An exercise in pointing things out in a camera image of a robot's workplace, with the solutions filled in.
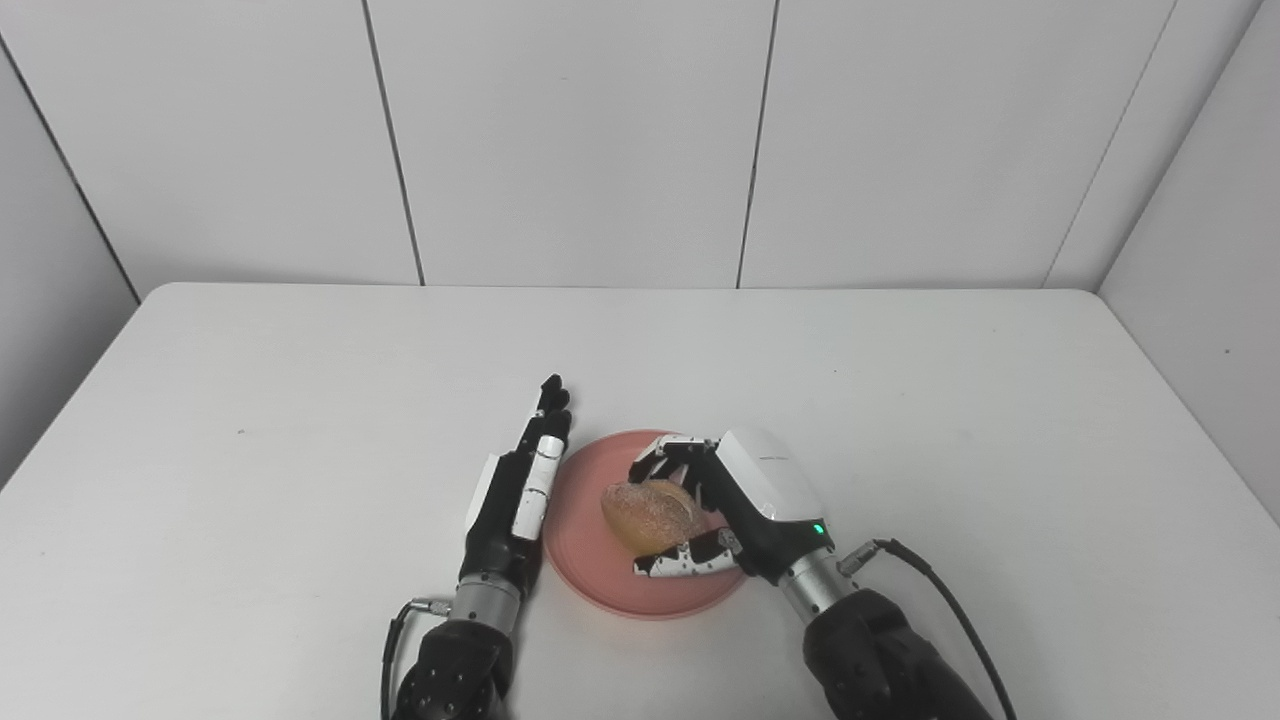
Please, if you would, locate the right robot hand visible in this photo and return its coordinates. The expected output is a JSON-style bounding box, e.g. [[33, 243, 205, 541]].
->
[[628, 429, 835, 587]]

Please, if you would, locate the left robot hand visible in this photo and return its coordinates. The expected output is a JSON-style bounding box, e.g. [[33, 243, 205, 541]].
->
[[458, 375, 573, 603]]

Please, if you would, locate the pink plate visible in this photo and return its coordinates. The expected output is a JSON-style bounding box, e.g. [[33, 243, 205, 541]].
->
[[542, 430, 751, 621]]

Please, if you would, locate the bread roll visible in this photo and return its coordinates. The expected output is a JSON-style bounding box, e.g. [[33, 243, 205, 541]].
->
[[600, 479, 709, 559]]

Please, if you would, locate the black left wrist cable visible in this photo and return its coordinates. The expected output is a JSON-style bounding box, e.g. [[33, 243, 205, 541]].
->
[[380, 598, 455, 720]]

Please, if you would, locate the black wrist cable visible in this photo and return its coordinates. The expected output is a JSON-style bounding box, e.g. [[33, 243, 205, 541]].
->
[[380, 598, 455, 720], [838, 538, 1019, 720]]

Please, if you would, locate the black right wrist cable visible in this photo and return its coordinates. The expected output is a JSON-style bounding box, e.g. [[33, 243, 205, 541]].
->
[[838, 538, 1019, 720]]

